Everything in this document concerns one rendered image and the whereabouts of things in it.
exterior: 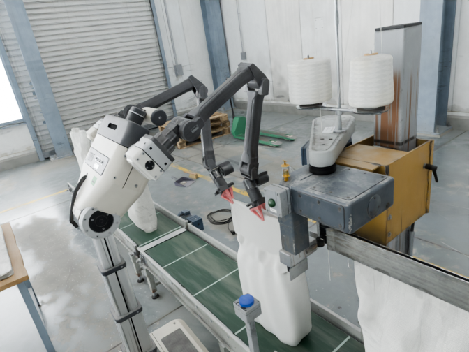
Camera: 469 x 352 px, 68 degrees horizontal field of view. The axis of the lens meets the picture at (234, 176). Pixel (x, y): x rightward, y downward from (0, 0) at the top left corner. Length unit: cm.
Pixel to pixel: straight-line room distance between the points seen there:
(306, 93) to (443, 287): 76
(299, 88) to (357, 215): 55
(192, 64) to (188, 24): 99
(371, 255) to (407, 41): 74
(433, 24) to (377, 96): 479
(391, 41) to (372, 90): 25
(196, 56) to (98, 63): 260
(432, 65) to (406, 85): 459
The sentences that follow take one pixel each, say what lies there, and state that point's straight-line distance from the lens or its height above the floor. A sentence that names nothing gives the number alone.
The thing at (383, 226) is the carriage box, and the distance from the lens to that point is 135.
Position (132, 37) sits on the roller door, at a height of 218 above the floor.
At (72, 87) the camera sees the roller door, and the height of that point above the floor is 133.
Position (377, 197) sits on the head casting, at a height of 131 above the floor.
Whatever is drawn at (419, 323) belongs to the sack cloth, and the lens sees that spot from 129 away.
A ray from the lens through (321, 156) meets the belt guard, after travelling 116.
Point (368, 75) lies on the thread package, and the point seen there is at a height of 163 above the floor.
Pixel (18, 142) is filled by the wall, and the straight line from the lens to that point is 841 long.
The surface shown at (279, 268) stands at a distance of 161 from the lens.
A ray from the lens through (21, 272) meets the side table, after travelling 236.
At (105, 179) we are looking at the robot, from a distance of 137.
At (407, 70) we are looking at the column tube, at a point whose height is 161.
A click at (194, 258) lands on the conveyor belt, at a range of 259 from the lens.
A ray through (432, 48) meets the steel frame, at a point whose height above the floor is 128.
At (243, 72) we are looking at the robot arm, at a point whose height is 167.
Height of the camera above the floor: 179
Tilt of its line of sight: 21 degrees down
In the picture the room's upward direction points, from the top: 9 degrees counter-clockwise
